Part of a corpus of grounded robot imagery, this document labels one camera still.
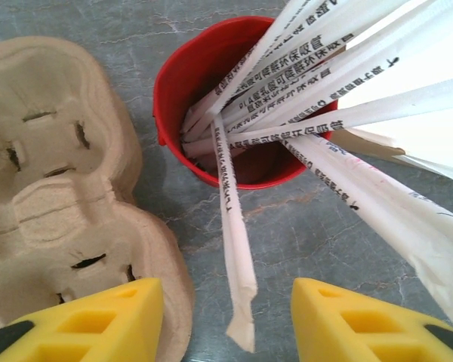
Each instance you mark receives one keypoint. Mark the brown pulp cup carrier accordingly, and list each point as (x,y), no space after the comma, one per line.
(60,211)
(187,301)

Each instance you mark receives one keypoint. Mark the red straw cup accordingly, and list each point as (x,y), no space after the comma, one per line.
(196,68)

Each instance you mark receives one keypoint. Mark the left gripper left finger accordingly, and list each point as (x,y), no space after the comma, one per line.
(98,324)

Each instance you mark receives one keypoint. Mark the white paper-wrapped straw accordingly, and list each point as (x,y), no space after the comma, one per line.
(362,113)
(381,226)
(266,47)
(306,62)
(234,226)
(381,177)

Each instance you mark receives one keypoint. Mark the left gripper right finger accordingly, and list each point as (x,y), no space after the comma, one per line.
(362,328)

